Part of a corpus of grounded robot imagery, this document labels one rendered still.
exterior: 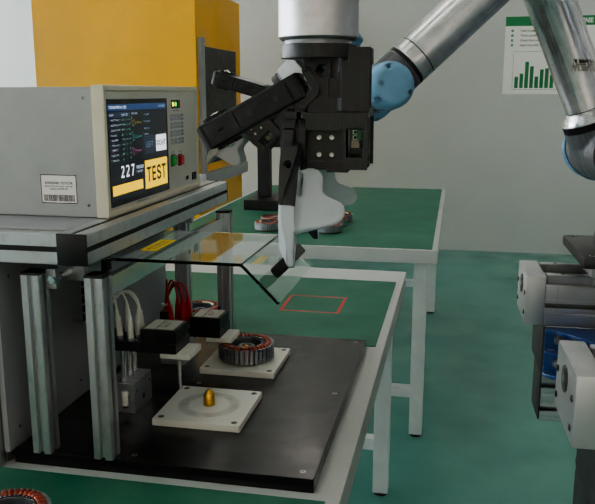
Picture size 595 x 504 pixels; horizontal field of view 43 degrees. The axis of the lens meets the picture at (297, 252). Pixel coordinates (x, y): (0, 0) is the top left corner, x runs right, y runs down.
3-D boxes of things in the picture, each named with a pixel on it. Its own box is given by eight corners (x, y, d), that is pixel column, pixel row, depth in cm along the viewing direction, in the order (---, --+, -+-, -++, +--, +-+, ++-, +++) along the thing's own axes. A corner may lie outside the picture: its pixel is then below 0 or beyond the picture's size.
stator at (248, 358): (280, 351, 158) (280, 334, 158) (264, 369, 148) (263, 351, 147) (230, 346, 161) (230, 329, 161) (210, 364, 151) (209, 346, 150)
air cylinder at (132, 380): (152, 397, 138) (151, 368, 137) (135, 413, 130) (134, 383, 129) (126, 395, 139) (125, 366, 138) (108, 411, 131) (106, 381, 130)
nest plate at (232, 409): (262, 397, 137) (262, 391, 137) (239, 433, 123) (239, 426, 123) (183, 391, 140) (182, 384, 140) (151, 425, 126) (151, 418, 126)
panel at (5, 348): (168, 325, 180) (163, 199, 174) (11, 452, 117) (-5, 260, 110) (163, 325, 180) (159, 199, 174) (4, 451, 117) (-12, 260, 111)
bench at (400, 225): (440, 310, 468) (445, 188, 453) (430, 442, 291) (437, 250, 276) (266, 300, 490) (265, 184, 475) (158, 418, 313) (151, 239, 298)
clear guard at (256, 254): (310, 268, 134) (310, 235, 133) (279, 305, 111) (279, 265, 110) (136, 260, 140) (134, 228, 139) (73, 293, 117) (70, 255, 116)
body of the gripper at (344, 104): (366, 178, 70) (368, 41, 67) (274, 176, 71) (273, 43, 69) (373, 170, 77) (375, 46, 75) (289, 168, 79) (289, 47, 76)
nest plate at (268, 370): (290, 353, 161) (290, 348, 160) (274, 379, 146) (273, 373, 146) (222, 349, 164) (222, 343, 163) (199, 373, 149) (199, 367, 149)
